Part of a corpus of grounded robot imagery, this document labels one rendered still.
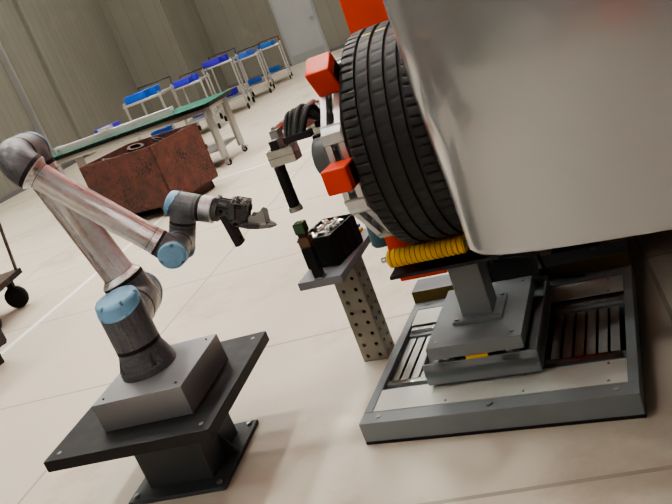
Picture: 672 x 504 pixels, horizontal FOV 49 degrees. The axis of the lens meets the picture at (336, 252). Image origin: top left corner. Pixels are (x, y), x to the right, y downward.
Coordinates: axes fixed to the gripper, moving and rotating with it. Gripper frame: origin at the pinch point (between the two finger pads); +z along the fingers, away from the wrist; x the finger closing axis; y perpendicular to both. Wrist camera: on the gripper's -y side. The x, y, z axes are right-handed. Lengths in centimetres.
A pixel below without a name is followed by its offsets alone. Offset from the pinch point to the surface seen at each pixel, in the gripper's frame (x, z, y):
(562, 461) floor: -50, 97, -30
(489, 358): -18, 75, -23
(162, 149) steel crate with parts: 387, -226, -118
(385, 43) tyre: -13, 33, 65
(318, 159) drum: -1.3, 14.1, 25.5
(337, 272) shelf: 7.4, 21.5, -16.4
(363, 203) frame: -23.4, 33.2, 22.2
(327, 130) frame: -22, 21, 41
